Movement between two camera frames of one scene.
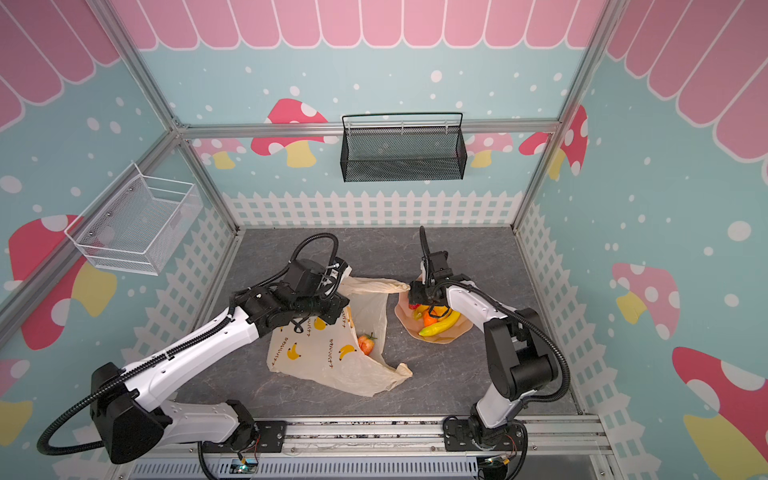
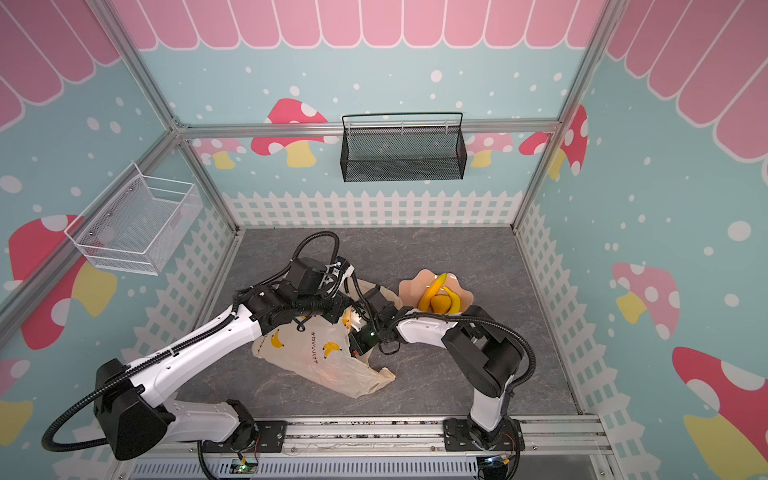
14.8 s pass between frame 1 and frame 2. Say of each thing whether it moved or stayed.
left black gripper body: stayed
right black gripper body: moved
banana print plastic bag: moved
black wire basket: stayed
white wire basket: stayed
